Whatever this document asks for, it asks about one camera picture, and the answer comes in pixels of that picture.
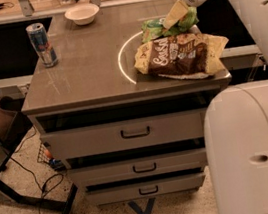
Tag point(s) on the green rice chip bag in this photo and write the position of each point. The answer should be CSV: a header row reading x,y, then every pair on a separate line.
x,y
160,28

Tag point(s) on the brown and yellow chip bag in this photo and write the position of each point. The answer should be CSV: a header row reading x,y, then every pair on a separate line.
x,y
184,56

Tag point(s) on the blue silver redbull can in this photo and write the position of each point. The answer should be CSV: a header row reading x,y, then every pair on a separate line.
x,y
39,39

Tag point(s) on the white bowl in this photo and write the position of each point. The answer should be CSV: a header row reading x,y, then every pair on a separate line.
x,y
82,14

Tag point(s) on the grey drawer cabinet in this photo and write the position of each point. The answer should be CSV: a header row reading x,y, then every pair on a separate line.
x,y
95,82

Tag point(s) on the middle grey drawer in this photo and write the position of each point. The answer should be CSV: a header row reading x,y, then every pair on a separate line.
x,y
133,169

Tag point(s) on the grey drawer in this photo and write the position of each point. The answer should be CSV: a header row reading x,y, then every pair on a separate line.
x,y
118,136
133,169
147,189

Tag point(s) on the top grey drawer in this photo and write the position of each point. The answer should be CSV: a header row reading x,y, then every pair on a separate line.
x,y
118,136

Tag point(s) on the bottom grey drawer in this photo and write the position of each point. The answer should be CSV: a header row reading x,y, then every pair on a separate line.
x,y
147,189

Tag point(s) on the brown office chair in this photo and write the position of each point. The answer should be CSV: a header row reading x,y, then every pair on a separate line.
x,y
13,123

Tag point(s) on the wire basket with items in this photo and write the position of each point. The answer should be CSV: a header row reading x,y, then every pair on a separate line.
x,y
44,156

